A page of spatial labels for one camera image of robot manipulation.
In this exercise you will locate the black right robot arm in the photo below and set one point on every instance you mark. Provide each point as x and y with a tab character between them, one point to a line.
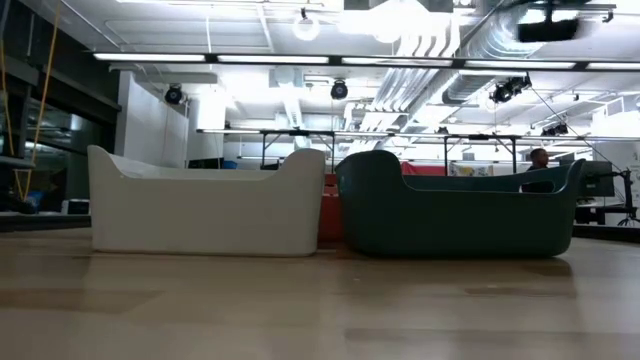
547	31

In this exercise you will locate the orange plastic basket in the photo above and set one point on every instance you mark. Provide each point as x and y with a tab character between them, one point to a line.
330	220

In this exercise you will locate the black ceiling spot lamp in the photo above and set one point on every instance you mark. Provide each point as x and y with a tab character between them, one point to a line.
339	91
173	95

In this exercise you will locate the red background cloth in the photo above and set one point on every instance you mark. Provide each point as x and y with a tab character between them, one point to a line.
422	169

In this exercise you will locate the white plastic basket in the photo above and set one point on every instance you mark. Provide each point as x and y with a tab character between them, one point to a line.
200	215

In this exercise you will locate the long ceiling light bar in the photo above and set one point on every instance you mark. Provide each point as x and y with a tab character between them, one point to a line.
275	59

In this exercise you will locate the teal plastic basket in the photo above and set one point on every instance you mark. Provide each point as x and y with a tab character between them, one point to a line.
450	225

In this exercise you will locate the round ceiling light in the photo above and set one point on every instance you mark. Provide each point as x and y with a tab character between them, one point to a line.
306	29

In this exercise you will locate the black ceiling lamp cluster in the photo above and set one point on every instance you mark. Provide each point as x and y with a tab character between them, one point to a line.
507	90

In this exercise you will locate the person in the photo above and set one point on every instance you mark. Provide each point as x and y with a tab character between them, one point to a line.
539	159

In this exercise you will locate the small black ceiling lamp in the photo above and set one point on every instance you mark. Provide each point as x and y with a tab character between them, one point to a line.
555	130

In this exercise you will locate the black background monitor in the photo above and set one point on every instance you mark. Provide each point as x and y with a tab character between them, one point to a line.
597	180

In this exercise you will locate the black monitor stand pole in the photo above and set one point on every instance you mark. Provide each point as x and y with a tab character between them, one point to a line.
627	195

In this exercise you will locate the black ceiling track fixture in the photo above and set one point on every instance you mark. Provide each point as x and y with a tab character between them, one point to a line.
600	6

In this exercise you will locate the black workbench frame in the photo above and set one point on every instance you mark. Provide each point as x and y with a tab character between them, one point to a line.
300	133
480	136

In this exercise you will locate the silver ventilation duct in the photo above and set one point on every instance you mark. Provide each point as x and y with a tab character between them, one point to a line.
500	50

